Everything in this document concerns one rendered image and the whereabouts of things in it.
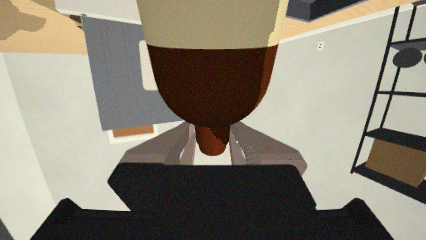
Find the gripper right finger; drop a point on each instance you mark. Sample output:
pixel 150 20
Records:
pixel 261 149

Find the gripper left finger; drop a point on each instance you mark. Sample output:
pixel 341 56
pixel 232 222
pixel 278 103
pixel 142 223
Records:
pixel 166 148

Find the brown bottle with beige label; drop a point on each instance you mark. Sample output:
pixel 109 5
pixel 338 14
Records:
pixel 212 60

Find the grey divided crate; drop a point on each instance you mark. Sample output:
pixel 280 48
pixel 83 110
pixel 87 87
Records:
pixel 122 74

